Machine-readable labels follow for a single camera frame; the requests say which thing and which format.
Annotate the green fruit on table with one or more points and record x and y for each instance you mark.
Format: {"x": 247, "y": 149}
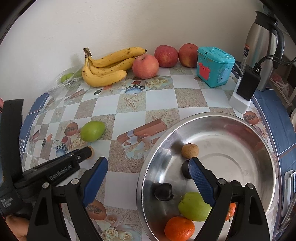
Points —
{"x": 92, "y": 131}

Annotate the far red apple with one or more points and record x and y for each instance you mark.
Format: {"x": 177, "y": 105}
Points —
{"x": 188, "y": 55}

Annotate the steel thermos kettle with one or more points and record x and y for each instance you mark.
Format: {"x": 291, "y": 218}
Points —
{"x": 264, "y": 38}

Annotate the black power adapter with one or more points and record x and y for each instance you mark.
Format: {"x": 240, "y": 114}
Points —
{"x": 249, "y": 82}

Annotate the brown longan fruit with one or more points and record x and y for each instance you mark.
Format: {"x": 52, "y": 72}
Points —
{"x": 92, "y": 152}

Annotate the large steel basin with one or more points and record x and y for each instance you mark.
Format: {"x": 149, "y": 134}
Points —
{"x": 222, "y": 157}

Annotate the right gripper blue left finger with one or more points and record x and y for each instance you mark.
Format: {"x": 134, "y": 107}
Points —
{"x": 47, "y": 220}

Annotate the tan longan fruit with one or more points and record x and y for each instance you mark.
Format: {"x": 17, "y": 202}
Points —
{"x": 189, "y": 150}

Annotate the middle red apple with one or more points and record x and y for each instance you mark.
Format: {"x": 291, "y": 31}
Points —
{"x": 166, "y": 56}

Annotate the dark plum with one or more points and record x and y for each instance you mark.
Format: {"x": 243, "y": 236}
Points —
{"x": 163, "y": 192}
{"x": 185, "y": 170}

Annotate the teal toy house box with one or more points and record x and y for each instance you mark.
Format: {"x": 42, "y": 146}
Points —
{"x": 214, "y": 66}

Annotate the person's left hand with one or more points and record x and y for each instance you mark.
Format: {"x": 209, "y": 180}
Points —
{"x": 19, "y": 226}

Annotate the blue plaid tablecloth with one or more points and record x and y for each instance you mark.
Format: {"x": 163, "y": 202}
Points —
{"x": 280, "y": 125}

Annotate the green fruit in basin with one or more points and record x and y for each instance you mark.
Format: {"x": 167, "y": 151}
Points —
{"x": 193, "y": 207}

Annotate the orange tangerine with stem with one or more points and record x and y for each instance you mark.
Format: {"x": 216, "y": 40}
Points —
{"x": 179, "y": 228}

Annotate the front red apple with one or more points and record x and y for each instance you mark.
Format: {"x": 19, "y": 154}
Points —
{"x": 145, "y": 66}

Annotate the orange tangerine in basin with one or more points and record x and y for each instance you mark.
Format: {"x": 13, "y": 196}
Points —
{"x": 231, "y": 211}

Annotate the red apple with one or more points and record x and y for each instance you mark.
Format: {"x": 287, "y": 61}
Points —
{"x": 188, "y": 55}
{"x": 145, "y": 66}
{"x": 166, "y": 56}

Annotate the clear bag of green fruits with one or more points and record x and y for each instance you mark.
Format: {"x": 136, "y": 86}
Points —
{"x": 69, "y": 76}

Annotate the patterned vinyl table cover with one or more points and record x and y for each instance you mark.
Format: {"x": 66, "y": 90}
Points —
{"x": 171, "y": 96}

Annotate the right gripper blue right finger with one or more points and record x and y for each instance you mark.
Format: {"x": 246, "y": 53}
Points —
{"x": 249, "y": 220}

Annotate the yellow banana bunch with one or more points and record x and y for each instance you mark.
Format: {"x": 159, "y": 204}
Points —
{"x": 109, "y": 69}

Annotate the white phone stand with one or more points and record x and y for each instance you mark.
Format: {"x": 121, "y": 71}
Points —
{"x": 289, "y": 198}

